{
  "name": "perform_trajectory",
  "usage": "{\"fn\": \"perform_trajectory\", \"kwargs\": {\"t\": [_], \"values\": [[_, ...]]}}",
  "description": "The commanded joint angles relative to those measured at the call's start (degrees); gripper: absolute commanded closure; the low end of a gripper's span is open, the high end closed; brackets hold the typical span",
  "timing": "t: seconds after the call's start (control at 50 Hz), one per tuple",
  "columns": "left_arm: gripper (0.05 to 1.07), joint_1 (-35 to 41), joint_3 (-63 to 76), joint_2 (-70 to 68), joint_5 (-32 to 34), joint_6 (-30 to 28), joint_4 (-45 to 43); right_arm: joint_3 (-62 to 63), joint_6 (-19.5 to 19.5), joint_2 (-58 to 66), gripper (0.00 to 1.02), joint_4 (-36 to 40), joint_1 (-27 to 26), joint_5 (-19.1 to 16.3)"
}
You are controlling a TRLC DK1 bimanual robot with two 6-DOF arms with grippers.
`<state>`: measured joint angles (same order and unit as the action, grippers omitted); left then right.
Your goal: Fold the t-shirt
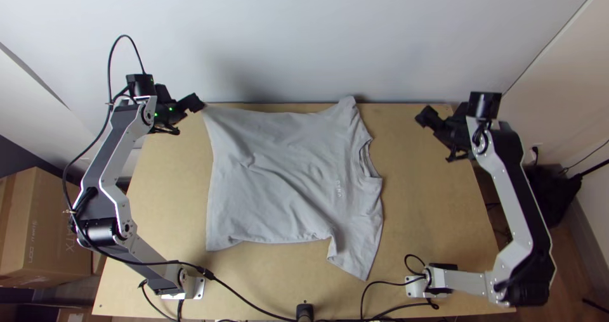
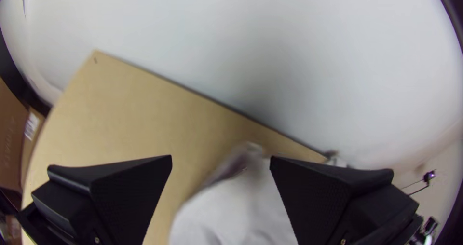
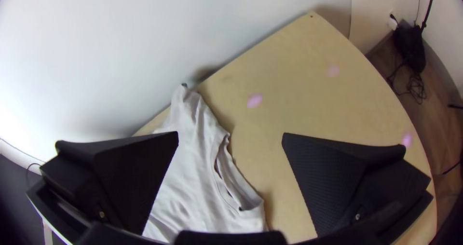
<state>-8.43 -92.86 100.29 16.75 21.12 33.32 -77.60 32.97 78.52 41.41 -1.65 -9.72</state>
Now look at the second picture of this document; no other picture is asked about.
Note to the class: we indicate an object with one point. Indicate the grey t-shirt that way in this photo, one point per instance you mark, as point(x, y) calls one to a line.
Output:
point(235, 212)

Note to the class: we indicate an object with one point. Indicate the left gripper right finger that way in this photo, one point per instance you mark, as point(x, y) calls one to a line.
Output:
point(340, 205)

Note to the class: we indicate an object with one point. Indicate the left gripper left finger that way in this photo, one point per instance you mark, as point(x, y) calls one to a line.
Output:
point(108, 201)

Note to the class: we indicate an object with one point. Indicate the brown cardboard box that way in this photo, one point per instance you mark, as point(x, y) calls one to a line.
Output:
point(12, 140)

